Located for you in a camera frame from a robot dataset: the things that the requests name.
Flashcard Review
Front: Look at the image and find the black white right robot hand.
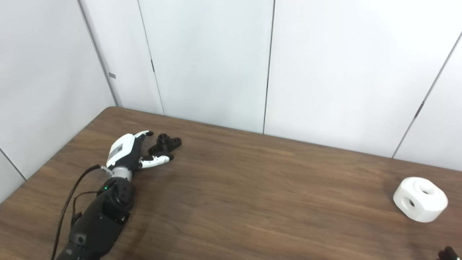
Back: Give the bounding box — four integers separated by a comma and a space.
437, 246, 462, 260

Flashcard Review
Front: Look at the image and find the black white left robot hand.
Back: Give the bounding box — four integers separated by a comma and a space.
106, 130, 174, 171

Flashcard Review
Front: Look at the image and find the black flanged holder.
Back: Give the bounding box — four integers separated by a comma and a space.
148, 133, 182, 156

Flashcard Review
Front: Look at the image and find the round white piece with holes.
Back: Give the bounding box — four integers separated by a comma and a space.
393, 177, 449, 223

